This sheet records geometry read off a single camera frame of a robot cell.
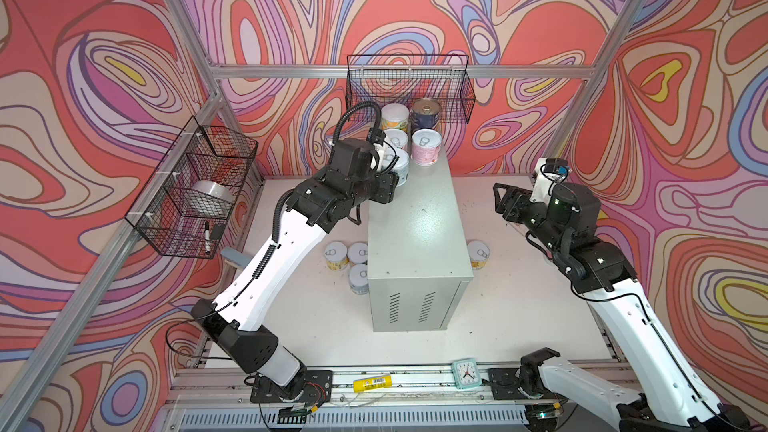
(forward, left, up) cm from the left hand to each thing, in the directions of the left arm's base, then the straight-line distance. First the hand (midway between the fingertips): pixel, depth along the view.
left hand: (390, 172), depth 68 cm
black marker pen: (-10, +45, -13) cm, 48 cm away
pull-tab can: (-3, +17, -33) cm, 37 cm away
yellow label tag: (-37, +5, -35) cm, 52 cm away
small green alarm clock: (-35, -19, -36) cm, 54 cm away
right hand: (-5, -27, -3) cm, 27 cm away
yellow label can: (-3, -28, -32) cm, 42 cm away
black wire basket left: (-3, +50, -7) cm, 50 cm away
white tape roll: (0, +45, -6) cm, 45 cm away
